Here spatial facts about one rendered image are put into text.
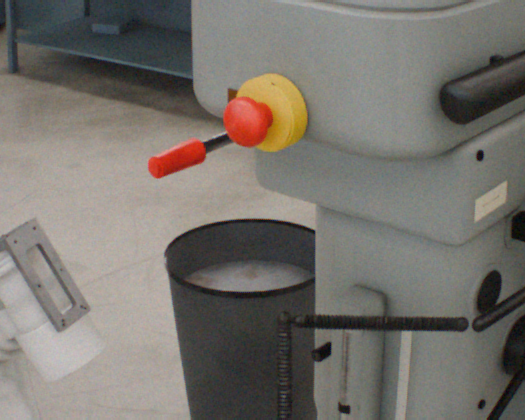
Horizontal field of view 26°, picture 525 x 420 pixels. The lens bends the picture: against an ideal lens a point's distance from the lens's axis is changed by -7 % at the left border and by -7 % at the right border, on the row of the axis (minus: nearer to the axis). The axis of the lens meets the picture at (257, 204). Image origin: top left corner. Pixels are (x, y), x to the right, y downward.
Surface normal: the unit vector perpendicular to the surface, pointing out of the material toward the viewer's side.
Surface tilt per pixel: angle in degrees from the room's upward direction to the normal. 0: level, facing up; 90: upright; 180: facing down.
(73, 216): 0
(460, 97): 90
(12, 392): 58
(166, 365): 0
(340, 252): 90
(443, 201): 90
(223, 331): 94
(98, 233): 0
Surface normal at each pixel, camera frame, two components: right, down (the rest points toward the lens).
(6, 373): 0.77, -0.38
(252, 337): 0.07, 0.44
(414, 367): -0.41, 0.37
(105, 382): -0.02, -0.92
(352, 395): -0.66, 0.31
